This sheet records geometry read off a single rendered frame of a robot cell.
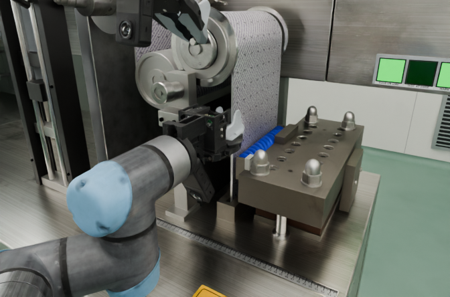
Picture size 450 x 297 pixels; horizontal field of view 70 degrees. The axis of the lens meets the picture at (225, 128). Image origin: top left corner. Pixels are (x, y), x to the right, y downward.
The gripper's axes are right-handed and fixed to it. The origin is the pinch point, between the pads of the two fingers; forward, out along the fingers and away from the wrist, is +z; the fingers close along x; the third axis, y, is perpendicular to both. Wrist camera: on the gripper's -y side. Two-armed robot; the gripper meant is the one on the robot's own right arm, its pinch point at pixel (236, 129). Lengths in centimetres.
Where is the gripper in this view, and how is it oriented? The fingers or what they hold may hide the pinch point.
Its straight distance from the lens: 64.6
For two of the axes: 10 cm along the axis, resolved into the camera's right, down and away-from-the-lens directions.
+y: 0.0, -9.4, -3.5
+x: -8.6, -1.8, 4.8
